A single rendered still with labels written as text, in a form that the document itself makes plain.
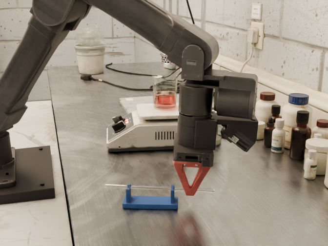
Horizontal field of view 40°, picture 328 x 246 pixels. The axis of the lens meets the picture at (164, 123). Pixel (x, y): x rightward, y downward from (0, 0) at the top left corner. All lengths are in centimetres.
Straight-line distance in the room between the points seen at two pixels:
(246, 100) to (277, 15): 76
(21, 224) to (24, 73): 27
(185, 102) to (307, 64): 63
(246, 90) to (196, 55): 10
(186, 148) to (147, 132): 32
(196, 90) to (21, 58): 32
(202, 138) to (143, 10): 23
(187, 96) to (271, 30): 78
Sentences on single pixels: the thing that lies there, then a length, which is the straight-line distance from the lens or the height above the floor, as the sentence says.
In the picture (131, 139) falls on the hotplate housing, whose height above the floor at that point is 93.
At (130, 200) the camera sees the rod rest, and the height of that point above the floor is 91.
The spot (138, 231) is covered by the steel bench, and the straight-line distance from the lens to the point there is 76.
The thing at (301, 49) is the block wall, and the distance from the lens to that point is 134.
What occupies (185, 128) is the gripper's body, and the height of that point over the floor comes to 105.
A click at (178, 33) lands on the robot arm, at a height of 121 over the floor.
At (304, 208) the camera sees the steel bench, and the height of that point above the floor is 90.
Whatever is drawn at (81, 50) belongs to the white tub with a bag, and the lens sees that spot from 203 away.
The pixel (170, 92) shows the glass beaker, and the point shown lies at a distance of 110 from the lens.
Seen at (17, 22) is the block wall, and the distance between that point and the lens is 343.
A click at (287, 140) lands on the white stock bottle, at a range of 114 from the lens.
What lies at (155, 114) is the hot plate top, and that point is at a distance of 107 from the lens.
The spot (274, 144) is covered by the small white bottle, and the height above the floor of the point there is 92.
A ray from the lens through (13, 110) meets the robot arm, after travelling 91.
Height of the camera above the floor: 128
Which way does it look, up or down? 17 degrees down
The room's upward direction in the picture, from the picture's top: straight up
